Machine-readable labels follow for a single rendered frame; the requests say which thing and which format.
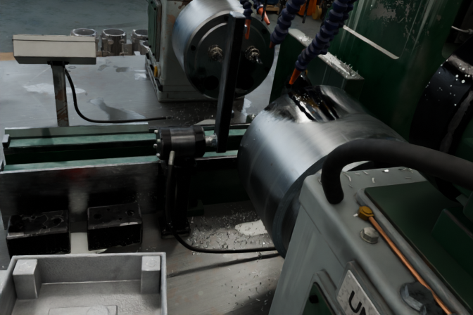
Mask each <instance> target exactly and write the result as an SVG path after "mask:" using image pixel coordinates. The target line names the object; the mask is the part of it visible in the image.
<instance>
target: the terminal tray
mask: <svg viewBox="0 0 473 315"><path fill-rule="evenodd" d="M149 259H154V260H156V262H157V264H156V265H155V266H154V267H149V266H147V265H146V262H147V260H149ZM24 262H28V263H30V265H31V267H30V268H29V269H28V270H27V271H20V270H19V268H18V267H19V266H20V265H21V264H22V263H24ZM0 315H168V314H167V278H166V253H165V252H139V253H110V254H81V255H25V256H12V259H11V262H10V264H9V266H8V269H7V272H6V275H5V277H4V280H3V283H2V284H1V287H0Z"/></svg>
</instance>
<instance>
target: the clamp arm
mask: <svg viewBox="0 0 473 315"><path fill-rule="evenodd" d="M245 23H246V17H245V16H244V15H243V14H242V13H241V12H234V11H230V12H229V19H228V25H227V36H226V41H225V52H224V58H223V64H222V74H221V80H220V90H219V96H218V102H217V113H216V119H215V129H214V134H213V135H211V136H215V137H214V138H212V140H213V141H216V144H215V143H213V144H212V146H213V147H214V149H215V152H216V153H226V150H227V142H228V136H229V128H230V122H231V118H234V111H233V110H232V108H233V103H234V95H235V89H236V84H237V75H238V70H239V61H240V56H241V47H242V42H243V37H244V34H246V33H247V26H246V25H245Z"/></svg>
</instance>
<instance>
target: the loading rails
mask: <svg viewBox="0 0 473 315"><path fill-rule="evenodd" d="M250 123H251V122H247V123H230V128H229V136H228V142H227V150H226V153H216V152H215V149H214V147H210V146H206V151H205V154H204V156H203V157H199V158H195V160H196V163H197V165H198V167H197V175H196V176H191V183H190V191H189V204H188V212H187V217H195V216H201V215H204V205H212V204H218V203H231V202H238V201H245V200H251V199H250V198H249V196H248V194H247V192H246V190H245V188H244V186H243V184H242V182H241V180H240V178H239V175H238V171H237V153H238V149H239V145H240V143H241V140H242V137H243V135H244V133H245V131H246V130H247V128H248V126H249V125H250ZM157 128H159V127H148V122H144V123H125V124H88V125H69V126H50V127H14V128H5V135H4V137H3V141H2V146H3V150H4V157H5V161H6V165H5V166H4V161H3V160H0V210H1V217H2V220H3V224H4V230H7V229H8V222H9V218H10V216H11V215H17V214H30V213H38V212H51V211H58V210H69V213H70V223H73V222H79V221H86V220H87V209H88V208H90V207H100V206H110V205H120V204H127V203H139V205H140V209H141V214H154V213H156V210H163V201H164V189H165V177H164V174H163V170H162V167H161V164H160V159H159V158H158V157H156V153H157V150H156V148H154V147H153V145H154V144H156V134H154V131H155V130H157Z"/></svg>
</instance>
